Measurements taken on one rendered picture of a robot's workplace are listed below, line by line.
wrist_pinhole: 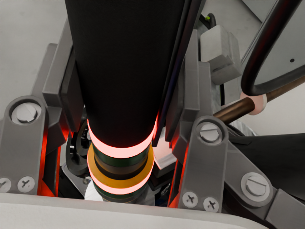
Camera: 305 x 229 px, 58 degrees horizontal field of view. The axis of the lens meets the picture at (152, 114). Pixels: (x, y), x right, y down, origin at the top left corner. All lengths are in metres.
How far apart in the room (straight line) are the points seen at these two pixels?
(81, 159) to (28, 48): 1.88
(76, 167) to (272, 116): 0.36
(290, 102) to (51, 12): 2.15
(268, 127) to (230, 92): 1.53
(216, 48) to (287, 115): 0.19
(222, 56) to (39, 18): 1.99
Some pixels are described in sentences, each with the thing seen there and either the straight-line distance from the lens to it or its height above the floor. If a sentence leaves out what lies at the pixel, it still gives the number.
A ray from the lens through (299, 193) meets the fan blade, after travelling 0.24.
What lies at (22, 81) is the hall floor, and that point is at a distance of 2.05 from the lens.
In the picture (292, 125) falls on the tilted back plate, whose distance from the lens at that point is 0.53.
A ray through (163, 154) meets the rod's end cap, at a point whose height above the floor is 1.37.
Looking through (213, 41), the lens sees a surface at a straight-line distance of 0.61.
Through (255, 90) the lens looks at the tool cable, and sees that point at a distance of 0.23.
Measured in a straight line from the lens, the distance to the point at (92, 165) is 0.18.
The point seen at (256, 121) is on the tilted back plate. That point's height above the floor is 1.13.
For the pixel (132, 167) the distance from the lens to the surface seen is 0.16.
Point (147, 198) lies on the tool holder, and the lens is 0.29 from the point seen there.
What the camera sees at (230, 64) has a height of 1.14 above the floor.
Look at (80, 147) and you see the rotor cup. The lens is 0.39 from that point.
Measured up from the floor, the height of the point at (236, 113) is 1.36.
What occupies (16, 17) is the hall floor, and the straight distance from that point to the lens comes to 2.48.
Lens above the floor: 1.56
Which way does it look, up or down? 59 degrees down
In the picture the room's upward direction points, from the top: 12 degrees clockwise
